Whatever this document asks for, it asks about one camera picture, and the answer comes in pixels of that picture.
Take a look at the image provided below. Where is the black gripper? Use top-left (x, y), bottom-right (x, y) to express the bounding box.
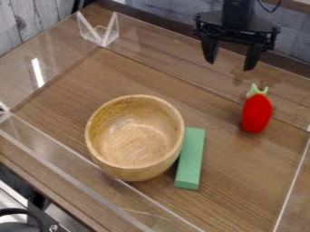
top-left (194, 11), bottom-right (281, 72)

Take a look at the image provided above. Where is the red plush fruit green stem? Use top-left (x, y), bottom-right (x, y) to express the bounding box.
top-left (241, 83), bottom-right (273, 133)

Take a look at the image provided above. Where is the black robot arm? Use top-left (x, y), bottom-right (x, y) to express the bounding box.
top-left (194, 0), bottom-right (281, 72)

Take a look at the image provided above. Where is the wooden bowl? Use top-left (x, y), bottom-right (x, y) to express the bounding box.
top-left (85, 94), bottom-right (186, 181)

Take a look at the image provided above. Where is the green rectangular block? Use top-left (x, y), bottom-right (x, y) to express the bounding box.
top-left (174, 127), bottom-right (206, 189)

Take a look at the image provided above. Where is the clear acrylic tray wall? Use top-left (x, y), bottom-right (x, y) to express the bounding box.
top-left (0, 14), bottom-right (310, 232)

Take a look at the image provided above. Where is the clear acrylic corner bracket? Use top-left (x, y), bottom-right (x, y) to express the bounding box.
top-left (77, 12), bottom-right (120, 47)

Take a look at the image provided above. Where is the black metal stand bracket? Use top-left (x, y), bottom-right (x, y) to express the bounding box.
top-left (27, 202), bottom-right (71, 232)

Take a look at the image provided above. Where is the black cable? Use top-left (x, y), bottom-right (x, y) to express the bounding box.
top-left (0, 207), bottom-right (31, 218)

